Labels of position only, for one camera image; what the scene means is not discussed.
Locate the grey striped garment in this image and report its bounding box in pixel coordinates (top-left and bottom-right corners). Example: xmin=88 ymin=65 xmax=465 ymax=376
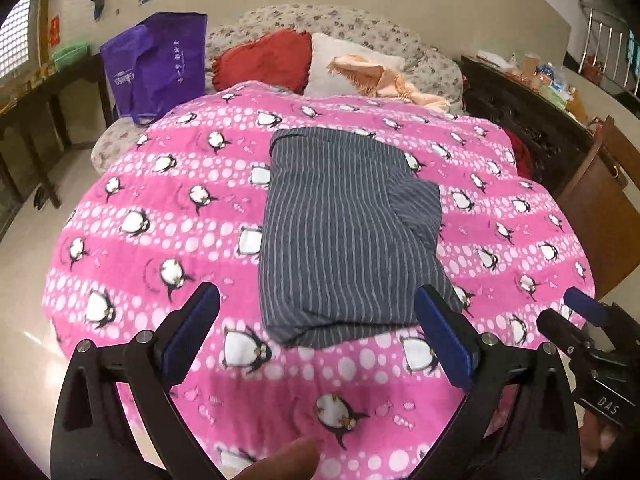
xmin=259 ymin=128 xmax=463 ymax=349

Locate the right hand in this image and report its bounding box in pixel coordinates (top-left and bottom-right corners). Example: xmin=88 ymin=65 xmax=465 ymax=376
xmin=579 ymin=411 xmax=627 ymax=476

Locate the left hand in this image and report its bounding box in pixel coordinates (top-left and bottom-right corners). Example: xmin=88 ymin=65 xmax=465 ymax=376
xmin=234 ymin=437 xmax=320 ymax=480

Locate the brown wooden chair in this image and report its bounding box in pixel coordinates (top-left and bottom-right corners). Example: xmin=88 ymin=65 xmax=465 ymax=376
xmin=556 ymin=117 xmax=639 ymax=299

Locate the pink penguin blanket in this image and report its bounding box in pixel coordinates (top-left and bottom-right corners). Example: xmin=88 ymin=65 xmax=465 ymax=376
xmin=42 ymin=96 xmax=595 ymax=479

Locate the metal drying rack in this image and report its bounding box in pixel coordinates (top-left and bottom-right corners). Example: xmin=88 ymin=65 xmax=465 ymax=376
xmin=578 ymin=0 xmax=639 ymax=101

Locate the floral grey duvet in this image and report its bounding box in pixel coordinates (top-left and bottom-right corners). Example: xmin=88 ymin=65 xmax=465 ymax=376
xmin=91 ymin=4 xmax=464 ymax=177

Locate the dark wooden side table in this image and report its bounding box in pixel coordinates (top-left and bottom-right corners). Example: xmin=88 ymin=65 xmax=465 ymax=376
xmin=1 ymin=54 xmax=114 ymax=208

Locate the orange fringed scarf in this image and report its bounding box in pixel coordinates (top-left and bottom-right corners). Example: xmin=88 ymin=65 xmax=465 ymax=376
xmin=326 ymin=54 xmax=450 ymax=113

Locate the white pillow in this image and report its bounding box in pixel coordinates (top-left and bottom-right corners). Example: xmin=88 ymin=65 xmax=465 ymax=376
xmin=304 ymin=32 xmax=416 ymax=98

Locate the purple tote bag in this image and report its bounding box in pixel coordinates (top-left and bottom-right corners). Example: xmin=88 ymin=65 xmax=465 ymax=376
xmin=100 ymin=12 xmax=207 ymax=126

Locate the green basket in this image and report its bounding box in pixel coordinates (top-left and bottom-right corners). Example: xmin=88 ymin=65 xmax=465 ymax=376
xmin=51 ymin=42 xmax=91 ymax=72

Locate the red pillow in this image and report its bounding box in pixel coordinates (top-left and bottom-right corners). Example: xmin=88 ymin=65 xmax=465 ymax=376
xmin=213 ymin=28 xmax=312 ymax=94

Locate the latticed window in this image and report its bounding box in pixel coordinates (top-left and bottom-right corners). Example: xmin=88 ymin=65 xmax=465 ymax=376
xmin=0 ymin=0 xmax=32 ymax=78

